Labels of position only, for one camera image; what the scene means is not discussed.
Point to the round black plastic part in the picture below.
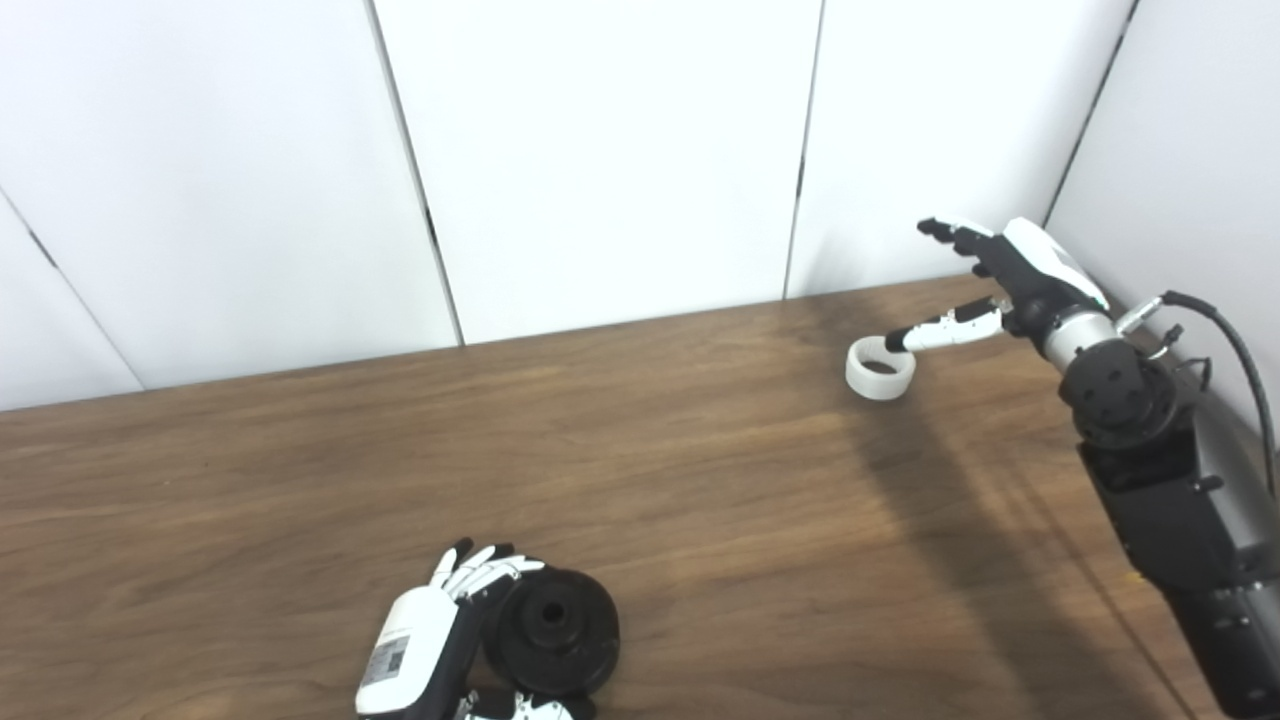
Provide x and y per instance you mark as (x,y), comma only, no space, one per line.
(580,650)

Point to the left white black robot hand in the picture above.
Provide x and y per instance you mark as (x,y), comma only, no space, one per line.
(410,640)

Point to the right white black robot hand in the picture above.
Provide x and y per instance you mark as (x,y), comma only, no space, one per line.
(1035,275)

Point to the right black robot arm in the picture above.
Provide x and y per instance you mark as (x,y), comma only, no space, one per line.
(1160,500)

